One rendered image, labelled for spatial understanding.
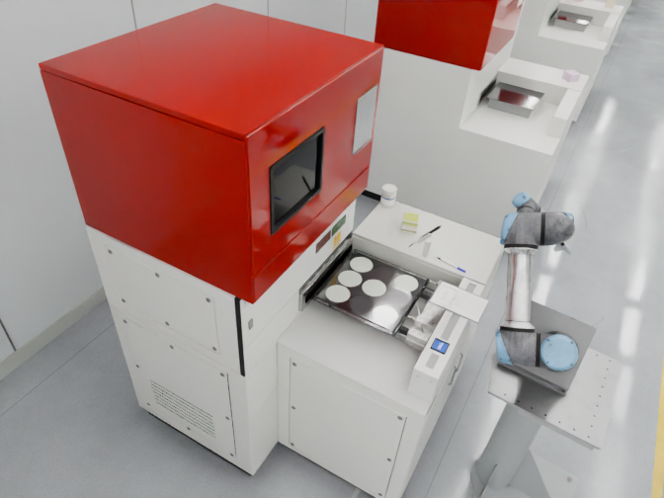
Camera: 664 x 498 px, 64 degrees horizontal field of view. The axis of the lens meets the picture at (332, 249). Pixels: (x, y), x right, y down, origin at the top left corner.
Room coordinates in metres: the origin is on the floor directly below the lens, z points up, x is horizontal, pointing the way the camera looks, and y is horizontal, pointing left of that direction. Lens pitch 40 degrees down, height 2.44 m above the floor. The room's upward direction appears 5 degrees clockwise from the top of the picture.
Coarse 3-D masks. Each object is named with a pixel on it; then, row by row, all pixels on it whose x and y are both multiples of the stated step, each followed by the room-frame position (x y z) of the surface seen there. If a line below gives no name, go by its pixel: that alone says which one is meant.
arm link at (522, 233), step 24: (528, 216) 1.53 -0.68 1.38; (504, 240) 1.50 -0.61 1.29; (528, 240) 1.46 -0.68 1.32; (528, 264) 1.42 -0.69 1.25; (528, 288) 1.36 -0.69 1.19; (528, 312) 1.30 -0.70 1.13; (504, 336) 1.25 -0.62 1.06; (528, 336) 1.23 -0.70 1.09; (504, 360) 1.19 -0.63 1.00; (528, 360) 1.17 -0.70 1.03
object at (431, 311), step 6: (426, 306) 1.54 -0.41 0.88; (432, 306) 1.54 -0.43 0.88; (438, 306) 1.55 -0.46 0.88; (426, 312) 1.51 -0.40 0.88; (432, 312) 1.51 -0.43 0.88; (438, 312) 1.51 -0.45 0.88; (432, 318) 1.48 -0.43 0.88; (438, 318) 1.48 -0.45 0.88; (414, 324) 1.44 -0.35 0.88; (420, 330) 1.41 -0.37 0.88; (426, 330) 1.41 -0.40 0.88; (408, 342) 1.35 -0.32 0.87; (414, 342) 1.35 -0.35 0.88; (420, 348) 1.33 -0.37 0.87
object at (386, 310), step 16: (352, 256) 1.80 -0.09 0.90; (368, 272) 1.70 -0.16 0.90; (384, 272) 1.71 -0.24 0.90; (400, 272) 1.72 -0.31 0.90; (352, 288) 1.60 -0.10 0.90; (336, 304) 1.49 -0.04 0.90; (352, 304) 1.50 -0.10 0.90; (368, 304) 1.51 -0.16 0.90; (384, 304) 1.51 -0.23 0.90; (400, 304) 1.52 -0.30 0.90; (384, 320) 1.43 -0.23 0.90
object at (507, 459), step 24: (504, 408) 1.33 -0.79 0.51; (504, 432) 1.27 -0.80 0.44; (528, 432) 1.23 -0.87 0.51; (480, 456) 1.39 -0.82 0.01; (504, 456) 1.24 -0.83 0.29; (528, 456) 1.25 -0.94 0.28; (480, 480) 1.26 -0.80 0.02; (504, 480) 1.23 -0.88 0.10; (528, 480) 1.23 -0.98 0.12; (552, 480) 1.29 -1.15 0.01; (576, 480) 1.30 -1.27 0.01
